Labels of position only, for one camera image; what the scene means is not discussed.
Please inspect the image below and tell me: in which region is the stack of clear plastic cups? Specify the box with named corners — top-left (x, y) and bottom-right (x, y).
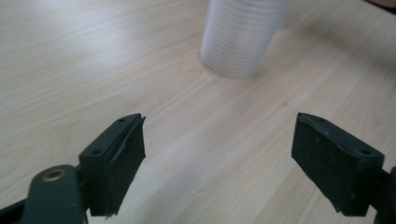
top-left (199, 0), bottom-right (290, 79)

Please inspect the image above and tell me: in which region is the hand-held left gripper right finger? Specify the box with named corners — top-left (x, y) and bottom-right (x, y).
top-left (290, 112), bottom-right (386, 217)

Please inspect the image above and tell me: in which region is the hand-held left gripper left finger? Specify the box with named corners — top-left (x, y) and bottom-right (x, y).
top-left (78, 113), bottom-right (147, 217)

